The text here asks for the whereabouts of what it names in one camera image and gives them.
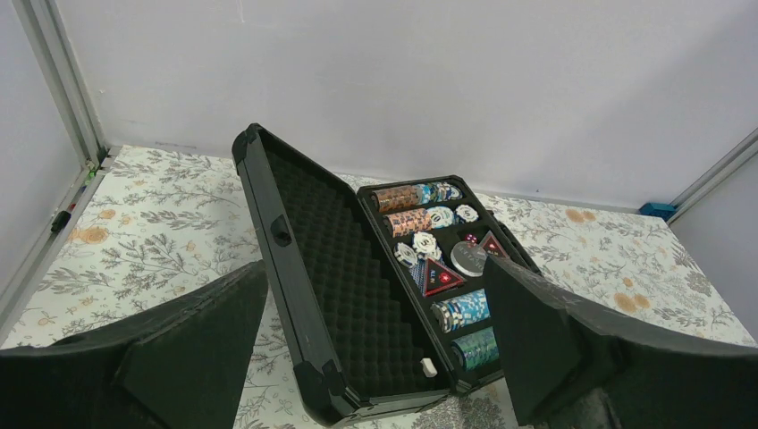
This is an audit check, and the black poker chip case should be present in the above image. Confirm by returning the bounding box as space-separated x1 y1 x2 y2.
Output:
231 122 543 429

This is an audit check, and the green blue poker chip stack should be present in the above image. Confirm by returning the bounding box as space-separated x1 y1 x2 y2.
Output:
451 327 499 371

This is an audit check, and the light blue poker chip stack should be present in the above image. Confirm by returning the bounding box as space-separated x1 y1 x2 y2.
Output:
431 290 491 333

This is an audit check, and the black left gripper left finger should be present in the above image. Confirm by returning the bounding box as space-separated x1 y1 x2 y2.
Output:
1 261 268 428

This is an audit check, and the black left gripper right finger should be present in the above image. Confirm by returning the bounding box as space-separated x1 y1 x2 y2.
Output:
484 257 757 428

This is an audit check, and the blue corner bracket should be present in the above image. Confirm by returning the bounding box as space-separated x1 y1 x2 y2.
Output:
639 202 677 222

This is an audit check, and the silver round dealer button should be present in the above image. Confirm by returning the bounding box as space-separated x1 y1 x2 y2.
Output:
450 240 488 277

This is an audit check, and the red triangle card marker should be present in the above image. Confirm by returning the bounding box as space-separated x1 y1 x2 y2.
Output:
421 258 466 297

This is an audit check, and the copper poker chip stack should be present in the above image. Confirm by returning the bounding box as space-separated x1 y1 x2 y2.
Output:
370 184 433 237

